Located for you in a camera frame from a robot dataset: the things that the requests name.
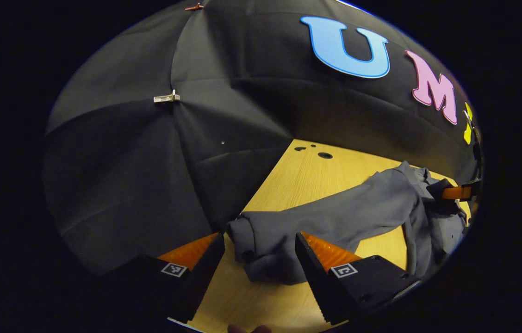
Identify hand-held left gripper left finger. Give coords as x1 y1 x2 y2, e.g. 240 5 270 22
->
101 232 226 324

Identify grey polo shirt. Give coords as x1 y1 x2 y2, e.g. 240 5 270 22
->
226 160 470 285

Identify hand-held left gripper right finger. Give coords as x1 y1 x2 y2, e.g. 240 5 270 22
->
294 231 423 325

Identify black backdrop cloth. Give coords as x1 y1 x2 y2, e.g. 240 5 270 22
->
43 0 484 278

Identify silver metal clip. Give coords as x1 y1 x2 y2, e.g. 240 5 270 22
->
153 89 181 104

